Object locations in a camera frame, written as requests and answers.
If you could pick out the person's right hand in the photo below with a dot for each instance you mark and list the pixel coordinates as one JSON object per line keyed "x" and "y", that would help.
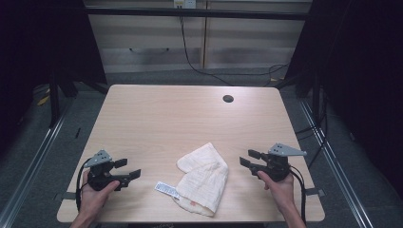
{"x": 280, "y": 190}

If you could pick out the small black floor item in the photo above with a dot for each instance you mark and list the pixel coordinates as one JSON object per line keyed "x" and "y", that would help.
{"x": 78, "y": 133}

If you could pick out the dark curtain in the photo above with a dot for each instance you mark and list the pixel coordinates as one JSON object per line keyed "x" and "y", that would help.
{"x": 364, "y": 79}
{"x": 38, "y": 47}

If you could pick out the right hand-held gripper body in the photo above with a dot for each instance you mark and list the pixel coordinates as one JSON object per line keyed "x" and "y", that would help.
{"x": 275, "y": 167}

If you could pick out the grey tape strip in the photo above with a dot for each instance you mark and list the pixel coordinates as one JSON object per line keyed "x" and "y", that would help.
{"x": 68, "y": 196}
{"x": 314, "y": 191}

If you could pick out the white towel with label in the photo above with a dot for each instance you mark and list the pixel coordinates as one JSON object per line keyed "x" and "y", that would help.
{"x": 202, "y": 180}

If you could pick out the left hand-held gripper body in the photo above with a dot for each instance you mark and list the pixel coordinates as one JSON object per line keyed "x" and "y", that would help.
{"x": 100, "y": 177}

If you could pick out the person's left hand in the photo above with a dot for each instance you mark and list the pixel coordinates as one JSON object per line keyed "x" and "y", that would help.
{"x": 95, "y": 199}

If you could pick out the metal floor rail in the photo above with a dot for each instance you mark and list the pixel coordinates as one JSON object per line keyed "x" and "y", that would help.
{"x": 34, "y": 158}
{"x": 335, "y": 171}

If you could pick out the black horizontal bar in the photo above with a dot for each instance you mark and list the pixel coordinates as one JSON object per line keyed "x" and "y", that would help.
{"x": 196, "y": 13}

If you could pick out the black metal stand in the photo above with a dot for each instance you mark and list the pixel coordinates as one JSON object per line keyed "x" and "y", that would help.
{"x": 54, "y": 101}

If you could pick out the white wall socket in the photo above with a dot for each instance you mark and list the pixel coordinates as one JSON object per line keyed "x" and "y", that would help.
{"x": 185, "y": 3}

